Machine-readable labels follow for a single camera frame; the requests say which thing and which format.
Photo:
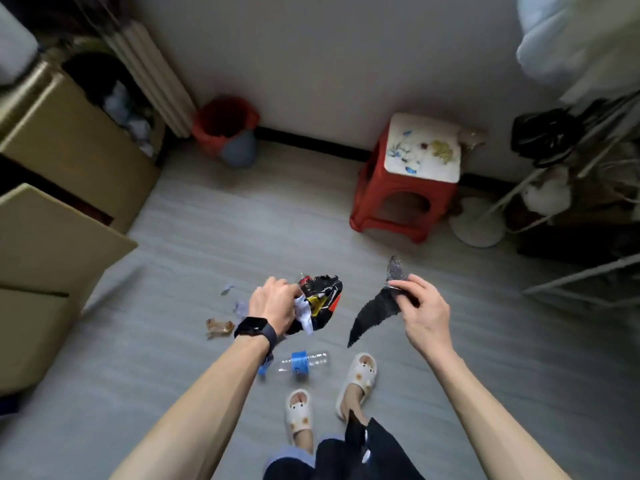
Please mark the person's left hand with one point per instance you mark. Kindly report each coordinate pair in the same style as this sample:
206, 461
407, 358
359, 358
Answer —
270, 302

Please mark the person's right hand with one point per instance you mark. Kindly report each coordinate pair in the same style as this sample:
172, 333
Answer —
427, 314

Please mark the person's left fingers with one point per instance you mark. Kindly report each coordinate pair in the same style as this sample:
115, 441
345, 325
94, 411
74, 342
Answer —
294, 294

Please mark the person's right thumb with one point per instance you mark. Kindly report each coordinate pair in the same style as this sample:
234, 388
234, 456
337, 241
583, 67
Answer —
404, 293

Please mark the white tissue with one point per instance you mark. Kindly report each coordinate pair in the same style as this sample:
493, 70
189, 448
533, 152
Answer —
304, 312

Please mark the black red snack wrapper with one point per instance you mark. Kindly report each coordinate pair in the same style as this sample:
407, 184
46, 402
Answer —
325, 297

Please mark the torn black foil wrapper piece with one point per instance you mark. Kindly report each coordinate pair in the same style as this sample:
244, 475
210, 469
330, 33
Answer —
375, 309

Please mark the person's left forearm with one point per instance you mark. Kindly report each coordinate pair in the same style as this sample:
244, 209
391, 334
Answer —
200, 414

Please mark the person's right forearm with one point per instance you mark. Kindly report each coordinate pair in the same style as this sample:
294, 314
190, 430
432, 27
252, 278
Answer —
490, 419

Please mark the black smartwatch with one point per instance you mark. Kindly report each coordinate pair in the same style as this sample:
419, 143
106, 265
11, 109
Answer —
255, 328

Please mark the clear plastic bottle blue label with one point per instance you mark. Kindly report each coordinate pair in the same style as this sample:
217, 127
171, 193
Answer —
312, 362

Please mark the blue plastic scrap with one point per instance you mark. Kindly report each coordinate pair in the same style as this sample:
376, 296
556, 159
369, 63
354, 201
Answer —
265, 365

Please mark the crumpled brown wrapper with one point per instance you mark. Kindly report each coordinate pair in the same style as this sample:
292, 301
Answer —
219, 327

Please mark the red plastic stool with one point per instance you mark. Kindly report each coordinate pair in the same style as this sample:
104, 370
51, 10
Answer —
395, 204

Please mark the white right slipper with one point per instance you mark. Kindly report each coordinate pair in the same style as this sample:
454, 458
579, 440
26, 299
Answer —
357, 379

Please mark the white slipper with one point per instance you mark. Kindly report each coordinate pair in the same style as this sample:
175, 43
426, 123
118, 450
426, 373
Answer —
357, 379
299, 412

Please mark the white round fan base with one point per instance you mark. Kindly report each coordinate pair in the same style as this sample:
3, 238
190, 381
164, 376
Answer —
475, 224

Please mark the white left slipper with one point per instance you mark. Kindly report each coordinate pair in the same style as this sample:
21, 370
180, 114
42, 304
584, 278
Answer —
299, 412

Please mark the white floral seat cushion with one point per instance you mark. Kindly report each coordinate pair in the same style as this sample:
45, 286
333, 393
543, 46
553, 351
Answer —
425, 147

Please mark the grey-blue bag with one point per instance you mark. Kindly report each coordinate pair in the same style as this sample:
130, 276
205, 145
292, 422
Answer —
240, 149

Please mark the black shorts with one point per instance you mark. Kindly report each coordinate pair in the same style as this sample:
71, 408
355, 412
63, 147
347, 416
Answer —
360, 454

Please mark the white metal rack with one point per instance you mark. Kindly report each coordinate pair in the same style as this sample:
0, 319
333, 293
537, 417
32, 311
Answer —
575, 282

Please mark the red plastic waste bin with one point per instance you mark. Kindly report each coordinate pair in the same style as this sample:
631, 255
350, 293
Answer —
225, 117

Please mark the black bag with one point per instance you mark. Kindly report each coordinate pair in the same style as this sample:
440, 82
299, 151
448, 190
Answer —
545, 134

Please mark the large cardboard box with flap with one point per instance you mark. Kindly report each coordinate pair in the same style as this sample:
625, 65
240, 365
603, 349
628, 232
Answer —
50, 274

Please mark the clutter of clothes in box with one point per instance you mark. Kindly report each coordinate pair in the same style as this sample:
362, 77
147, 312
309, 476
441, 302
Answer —
120, 104

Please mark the open cardboard box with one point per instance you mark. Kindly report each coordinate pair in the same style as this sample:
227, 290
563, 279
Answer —
75, 144

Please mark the white radiator pipes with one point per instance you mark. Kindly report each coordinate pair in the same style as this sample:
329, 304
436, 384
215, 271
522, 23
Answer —
150, 69

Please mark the white hanging cloth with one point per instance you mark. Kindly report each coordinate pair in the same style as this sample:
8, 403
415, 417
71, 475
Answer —
565, 39

